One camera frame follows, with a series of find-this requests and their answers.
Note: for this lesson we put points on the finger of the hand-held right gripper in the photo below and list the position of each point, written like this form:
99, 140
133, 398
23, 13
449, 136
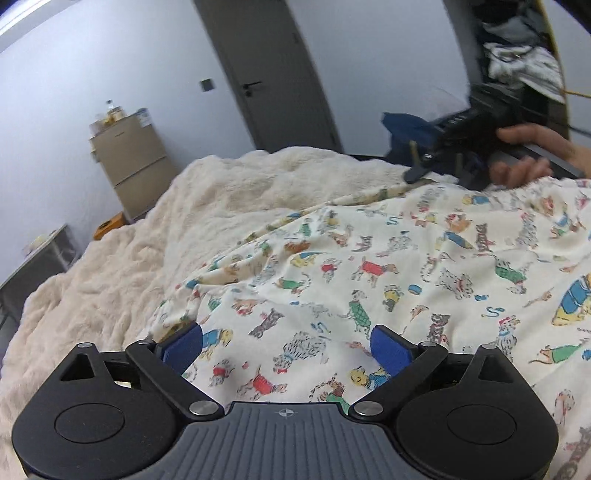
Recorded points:
418, 171

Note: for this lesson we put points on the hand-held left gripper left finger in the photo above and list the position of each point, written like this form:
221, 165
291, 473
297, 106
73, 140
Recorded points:
182, 346

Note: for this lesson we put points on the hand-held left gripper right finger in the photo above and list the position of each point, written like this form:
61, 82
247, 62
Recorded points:
390, 350

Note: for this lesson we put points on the dog print cream pants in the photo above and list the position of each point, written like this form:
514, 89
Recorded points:
369, 277

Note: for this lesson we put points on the white clothes pile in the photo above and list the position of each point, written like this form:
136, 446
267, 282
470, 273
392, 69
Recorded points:
526, 67

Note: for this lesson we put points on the dark clothes pile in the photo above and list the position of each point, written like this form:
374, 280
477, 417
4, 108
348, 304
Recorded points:
512, 23

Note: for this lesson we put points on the person's right hand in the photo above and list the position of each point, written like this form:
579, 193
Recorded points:
526, 134

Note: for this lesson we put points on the navy blue bag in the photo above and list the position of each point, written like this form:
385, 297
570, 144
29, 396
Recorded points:
401, 134

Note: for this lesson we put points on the open white wardrobe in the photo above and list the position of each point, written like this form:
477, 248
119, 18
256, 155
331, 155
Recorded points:
461, 37

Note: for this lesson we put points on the cream fleece blanket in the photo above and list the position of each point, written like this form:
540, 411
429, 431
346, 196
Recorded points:
138, 230

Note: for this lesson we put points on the orange box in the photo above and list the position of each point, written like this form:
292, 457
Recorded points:
110, 226

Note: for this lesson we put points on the grey folding table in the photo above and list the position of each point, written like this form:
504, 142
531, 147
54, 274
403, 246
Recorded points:
41, 251

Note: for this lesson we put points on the grey door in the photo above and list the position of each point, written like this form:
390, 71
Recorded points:
277, 69

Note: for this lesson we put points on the small yellow box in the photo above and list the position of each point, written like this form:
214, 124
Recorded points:
37, 242

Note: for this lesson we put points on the beige two-door fridge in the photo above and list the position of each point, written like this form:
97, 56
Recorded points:
134, 161

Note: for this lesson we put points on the clear bottle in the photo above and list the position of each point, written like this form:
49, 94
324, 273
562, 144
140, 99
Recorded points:
109, 105

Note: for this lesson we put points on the dark wall switch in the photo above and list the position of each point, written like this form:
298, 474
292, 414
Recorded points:
207, 84

